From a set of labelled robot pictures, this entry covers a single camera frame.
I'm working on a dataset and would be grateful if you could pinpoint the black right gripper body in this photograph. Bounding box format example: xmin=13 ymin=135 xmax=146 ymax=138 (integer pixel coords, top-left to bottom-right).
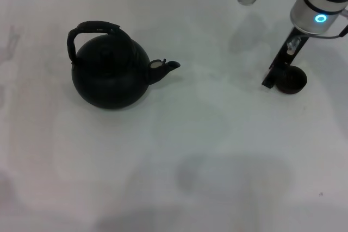
xmin=269 ymin=26 xmax=310 ymax=72

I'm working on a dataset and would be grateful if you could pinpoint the black round teapot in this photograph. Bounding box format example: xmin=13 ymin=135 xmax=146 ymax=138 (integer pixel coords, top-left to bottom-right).
xmin=66 ymin=20 xmax=181 ymax=110

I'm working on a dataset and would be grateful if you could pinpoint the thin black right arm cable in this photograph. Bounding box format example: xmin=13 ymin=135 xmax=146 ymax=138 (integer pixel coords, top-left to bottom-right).
xmin=299 ymin=9 xmax=348 ymax=39

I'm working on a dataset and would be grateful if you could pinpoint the small dark teacup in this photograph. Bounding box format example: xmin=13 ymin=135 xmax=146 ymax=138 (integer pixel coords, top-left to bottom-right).
xmin=274 ymin=65 xmax=308 ymax=95

